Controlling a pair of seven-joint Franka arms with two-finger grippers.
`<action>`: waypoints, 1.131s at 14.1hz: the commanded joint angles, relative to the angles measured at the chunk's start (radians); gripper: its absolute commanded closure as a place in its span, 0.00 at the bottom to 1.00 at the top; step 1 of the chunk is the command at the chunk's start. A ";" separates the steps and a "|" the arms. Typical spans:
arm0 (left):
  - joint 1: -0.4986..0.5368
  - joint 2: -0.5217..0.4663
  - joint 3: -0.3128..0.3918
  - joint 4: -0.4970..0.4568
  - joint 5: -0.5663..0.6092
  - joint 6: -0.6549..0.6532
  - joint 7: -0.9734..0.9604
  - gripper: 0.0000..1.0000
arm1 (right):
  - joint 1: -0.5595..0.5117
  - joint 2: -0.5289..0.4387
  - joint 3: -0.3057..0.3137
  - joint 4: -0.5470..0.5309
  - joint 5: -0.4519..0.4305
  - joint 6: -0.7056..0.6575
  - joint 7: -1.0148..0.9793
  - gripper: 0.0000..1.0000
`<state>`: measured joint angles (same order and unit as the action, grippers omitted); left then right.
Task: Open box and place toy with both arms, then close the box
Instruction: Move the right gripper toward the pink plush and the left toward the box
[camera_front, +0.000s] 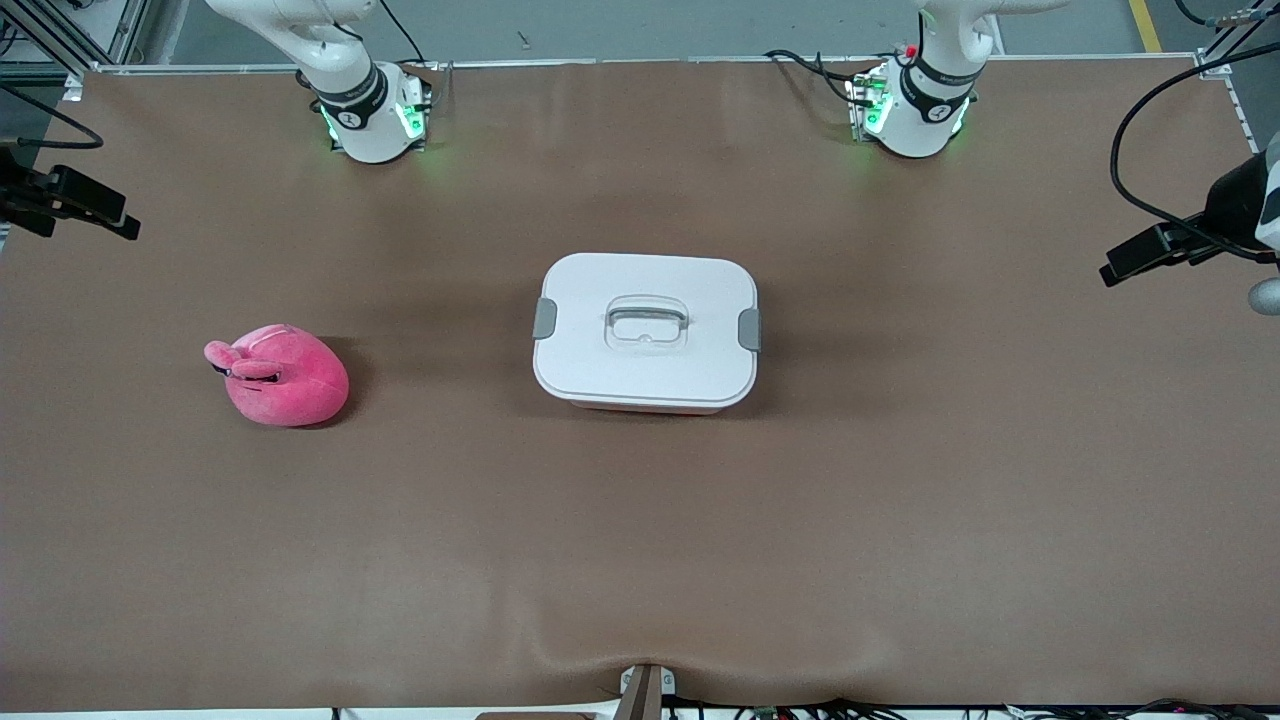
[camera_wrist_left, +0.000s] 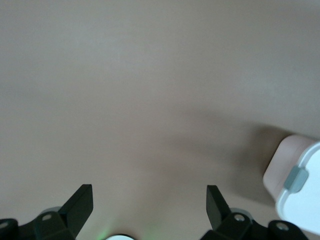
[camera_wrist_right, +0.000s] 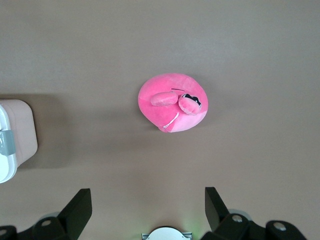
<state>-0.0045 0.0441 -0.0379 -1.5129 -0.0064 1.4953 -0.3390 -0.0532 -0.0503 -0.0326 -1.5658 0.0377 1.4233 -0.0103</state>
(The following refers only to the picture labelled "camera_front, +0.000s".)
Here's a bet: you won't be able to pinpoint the pink plush toy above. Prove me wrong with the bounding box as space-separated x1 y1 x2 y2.
204 324 350 428

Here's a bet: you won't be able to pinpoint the white box lid grey latches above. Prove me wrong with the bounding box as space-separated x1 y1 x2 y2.
532 253 762 407

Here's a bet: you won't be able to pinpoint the pink plastic storage box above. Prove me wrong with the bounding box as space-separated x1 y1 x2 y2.
560 396 741 416

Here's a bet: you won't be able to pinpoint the aluminium profile corner post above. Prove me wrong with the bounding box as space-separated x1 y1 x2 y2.
1195 0 1280 81

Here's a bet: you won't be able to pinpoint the aluminium frame with dark struts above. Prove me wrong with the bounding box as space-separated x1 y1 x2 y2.
0 0 191 101

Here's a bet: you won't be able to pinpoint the black right arm base cable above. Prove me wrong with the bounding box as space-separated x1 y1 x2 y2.
375 0 433 69

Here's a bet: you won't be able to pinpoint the black left arm base cables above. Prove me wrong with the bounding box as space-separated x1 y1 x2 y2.
765 48 871 106

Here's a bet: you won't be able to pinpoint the black cable bundle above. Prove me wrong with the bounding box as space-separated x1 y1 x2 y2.
1000 697 1280 720
660 697 926 720

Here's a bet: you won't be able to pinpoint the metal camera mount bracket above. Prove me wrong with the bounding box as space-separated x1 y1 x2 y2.
615 663 677 720

